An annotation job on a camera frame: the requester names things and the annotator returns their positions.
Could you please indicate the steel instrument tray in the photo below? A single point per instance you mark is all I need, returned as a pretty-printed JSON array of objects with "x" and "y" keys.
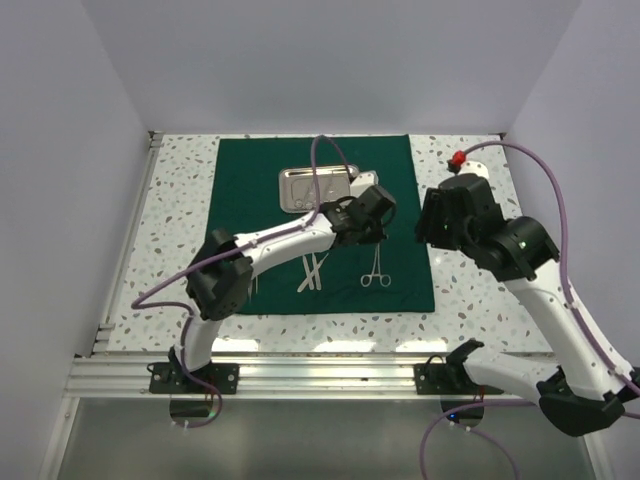
[{"x": 297, "y": 193}]

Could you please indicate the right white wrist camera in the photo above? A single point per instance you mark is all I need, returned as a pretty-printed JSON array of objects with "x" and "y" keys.
[{"x": 461, "y": 164}]

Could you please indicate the steel forceps with ring handles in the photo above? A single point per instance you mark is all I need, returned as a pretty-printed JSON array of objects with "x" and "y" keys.
[{"x": 376, "y": 275}]

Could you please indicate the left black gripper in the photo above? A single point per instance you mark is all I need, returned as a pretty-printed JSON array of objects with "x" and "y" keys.
[{"x": 375, "y": 236}]

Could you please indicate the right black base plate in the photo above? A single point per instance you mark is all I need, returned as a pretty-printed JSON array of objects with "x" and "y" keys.
[{"x": 435, "y": 376}]

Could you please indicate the dark green surgical cloth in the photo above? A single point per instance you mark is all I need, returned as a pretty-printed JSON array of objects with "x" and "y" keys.
[{"x": 245, "y": 198}]

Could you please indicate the aluminium rail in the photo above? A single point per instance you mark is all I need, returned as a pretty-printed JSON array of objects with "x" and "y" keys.
[
  {"x": 258, "y": 376},
  {"x": 106, "y": 325}
]

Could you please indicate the aluminium front rail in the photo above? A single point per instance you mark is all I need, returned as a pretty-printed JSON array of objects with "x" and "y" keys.
[{"x": 258, "y": 376}]

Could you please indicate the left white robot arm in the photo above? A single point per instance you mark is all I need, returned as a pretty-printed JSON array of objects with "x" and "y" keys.
[{"x": 219, "y": 277}]

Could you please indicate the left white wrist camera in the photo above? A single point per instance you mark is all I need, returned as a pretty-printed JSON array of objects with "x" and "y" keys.
[{"x": 362, "y": 182}]

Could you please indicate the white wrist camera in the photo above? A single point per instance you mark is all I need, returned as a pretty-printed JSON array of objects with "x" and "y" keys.
[
  {"x": 461, "y": 164},
  {"x": 362, "y": 182}
]

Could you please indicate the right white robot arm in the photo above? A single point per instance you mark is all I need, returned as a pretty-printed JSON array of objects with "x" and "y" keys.
[{"x": 586, "y": 387}]

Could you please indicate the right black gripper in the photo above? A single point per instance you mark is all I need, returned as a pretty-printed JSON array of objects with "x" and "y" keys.
[{"x": 427, "y": 227}]

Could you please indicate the aluminium left side rail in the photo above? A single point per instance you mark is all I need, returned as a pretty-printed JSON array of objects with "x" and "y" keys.
[{"x": 106, "y": 325}]

